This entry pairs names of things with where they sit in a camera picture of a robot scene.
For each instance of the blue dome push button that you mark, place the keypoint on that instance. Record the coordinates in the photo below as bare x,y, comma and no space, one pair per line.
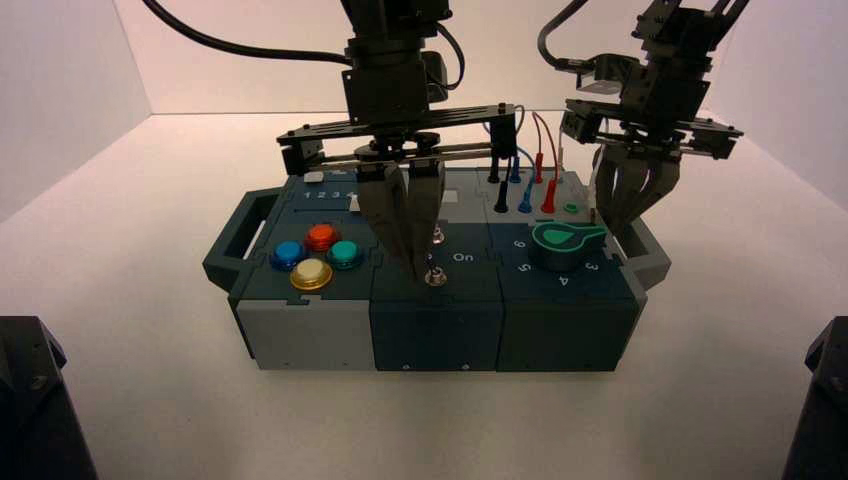
289,255

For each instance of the yellow dome push button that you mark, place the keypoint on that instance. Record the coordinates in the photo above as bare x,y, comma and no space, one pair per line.
311,273

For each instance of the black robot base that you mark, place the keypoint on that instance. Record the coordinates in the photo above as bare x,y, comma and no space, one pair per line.
821,411
36,411

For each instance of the teal dome push button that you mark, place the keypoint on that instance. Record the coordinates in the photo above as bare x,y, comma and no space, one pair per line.
344,254

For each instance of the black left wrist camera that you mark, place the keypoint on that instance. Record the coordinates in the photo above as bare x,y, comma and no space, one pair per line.
437,73

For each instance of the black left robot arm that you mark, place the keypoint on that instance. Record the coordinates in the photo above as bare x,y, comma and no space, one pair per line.
391,26

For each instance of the modular task board box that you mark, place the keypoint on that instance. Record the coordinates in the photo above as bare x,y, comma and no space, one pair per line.
430,331

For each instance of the green rotary knob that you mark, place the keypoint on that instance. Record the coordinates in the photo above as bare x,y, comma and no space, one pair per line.
563,242

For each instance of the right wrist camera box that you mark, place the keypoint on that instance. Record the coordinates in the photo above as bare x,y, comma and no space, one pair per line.
599,81

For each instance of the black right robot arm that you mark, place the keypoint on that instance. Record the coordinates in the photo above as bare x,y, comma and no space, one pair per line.
682,26

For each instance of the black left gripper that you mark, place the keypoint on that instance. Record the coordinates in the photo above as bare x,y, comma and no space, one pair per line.
387,93

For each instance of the red dome push button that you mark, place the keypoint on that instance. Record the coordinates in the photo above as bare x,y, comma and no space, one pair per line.
322,237

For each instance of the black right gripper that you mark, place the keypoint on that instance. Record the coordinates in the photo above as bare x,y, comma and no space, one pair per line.
662,99

